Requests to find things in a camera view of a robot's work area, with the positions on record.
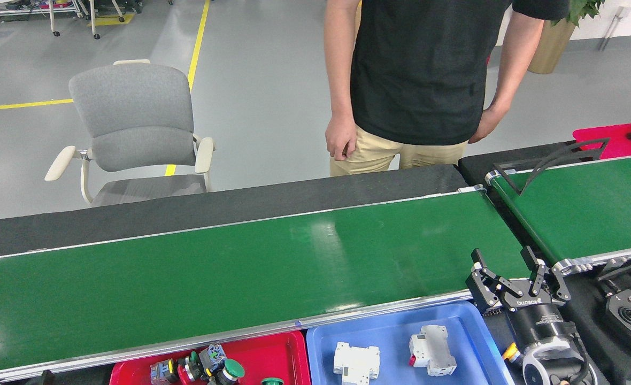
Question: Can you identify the person's left hand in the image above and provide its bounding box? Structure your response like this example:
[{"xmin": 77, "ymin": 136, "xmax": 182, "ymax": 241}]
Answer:
[{"xmin": 468, "ymin": 107, "xmax": 503, "ymax": 144}]

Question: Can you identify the person's right hand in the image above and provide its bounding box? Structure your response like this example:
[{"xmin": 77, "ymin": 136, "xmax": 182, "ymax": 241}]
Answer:
[{"xmin": 325, "ymin": 114, "xmax": 358, "ymax": 161}]

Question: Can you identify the white wall socket conduit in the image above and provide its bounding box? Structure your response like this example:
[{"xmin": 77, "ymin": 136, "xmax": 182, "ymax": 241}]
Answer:
[{"xmin": 599, "ymin": 4, "xmax": 631, "ymax": 52}]

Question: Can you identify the white wheeled rack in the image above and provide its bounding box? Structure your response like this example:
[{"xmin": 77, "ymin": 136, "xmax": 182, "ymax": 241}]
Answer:
[
  {"xmin": 86, "ymin": 0, "xmax": 145, "ymax": 40},
  {"xmin": 0, "ymin": 0, "xmax": 89, "ymax": 38}
]

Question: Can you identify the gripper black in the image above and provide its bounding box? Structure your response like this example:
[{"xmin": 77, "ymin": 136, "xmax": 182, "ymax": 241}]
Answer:
[{"xmin": 466, "ymin": 247, "xmax": 572, "ymax": 348}]

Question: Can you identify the white circuit breaker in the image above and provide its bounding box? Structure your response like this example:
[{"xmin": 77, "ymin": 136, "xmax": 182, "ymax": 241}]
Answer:
[
  {"xmin": 333, "ymin": 342, "xmax": 381, "ymax": 385},
  {"xmin": 408, "ymin": 325, "xmax": 458, "ymax": 377}
]

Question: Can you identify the grey office chair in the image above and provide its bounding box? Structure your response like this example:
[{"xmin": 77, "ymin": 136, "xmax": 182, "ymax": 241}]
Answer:
[{"xmin": 44, "ymin": 59, "xmax": 216, "ymax": 207}]

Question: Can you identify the red plastic tray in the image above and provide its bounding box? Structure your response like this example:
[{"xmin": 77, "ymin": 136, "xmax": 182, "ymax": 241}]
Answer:
[{"xmin": 110, "ymin": 330, "xmax": 312, "ymax": 385}]

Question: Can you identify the person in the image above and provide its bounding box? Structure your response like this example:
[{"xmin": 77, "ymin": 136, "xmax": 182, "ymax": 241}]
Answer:
[{"xmin": 324, "ymin": 0, "xmax": 570, "ymax": 177}]

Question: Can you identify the black triangular guide frame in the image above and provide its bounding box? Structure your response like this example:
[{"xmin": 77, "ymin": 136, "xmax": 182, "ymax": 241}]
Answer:
[{"xmin": 493, "ymin": 138, "xmax": 611, "ymax": 196}]

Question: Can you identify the red plastic bin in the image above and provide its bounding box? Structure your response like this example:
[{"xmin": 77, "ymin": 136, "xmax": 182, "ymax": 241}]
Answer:
[{"xmin": 572, "ymin": 120, "xmax": 631, "ymax": 160}]

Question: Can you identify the blue plastic tray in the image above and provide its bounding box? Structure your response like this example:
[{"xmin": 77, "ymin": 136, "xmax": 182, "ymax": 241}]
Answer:
[{"xmin": 306, "ymin": 301, "xmax": 515, "ymax": 385}]

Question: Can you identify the long green conveyor belt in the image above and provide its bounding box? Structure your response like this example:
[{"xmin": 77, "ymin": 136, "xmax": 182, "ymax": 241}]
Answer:
[{"xmin": 0, "ymin": 184, "xmax": 557, "ymax": 383}]

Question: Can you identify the short green conveyor belt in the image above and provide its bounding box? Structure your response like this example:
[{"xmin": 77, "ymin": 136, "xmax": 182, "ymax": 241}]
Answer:
[{"xmin": 485, "ymin": 152, "xmax": 631, "ymax": 276}]

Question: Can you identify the potted plant tan pot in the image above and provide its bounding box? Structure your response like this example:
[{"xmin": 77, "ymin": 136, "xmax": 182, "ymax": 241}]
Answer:
[{"xmin": 527, "ymin": 0, "xmax": 605, "ymax": 74}]

